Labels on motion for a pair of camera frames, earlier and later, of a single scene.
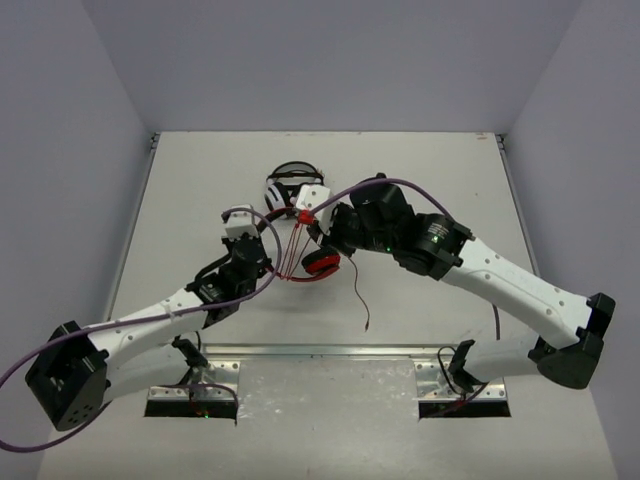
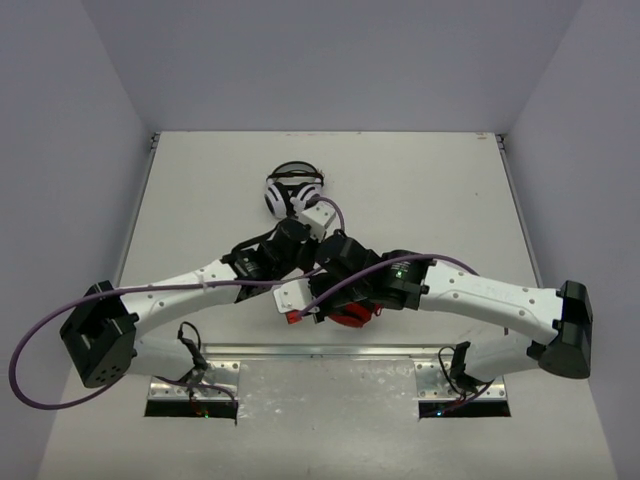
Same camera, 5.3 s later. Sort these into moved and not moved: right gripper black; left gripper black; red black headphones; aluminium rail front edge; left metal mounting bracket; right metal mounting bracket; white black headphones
Moved: right gripper black; red black headphones; left gripper black
Not moved: right metal mounting bracket; left metal mounting bracket; aluminium rail front edge; white black headphones
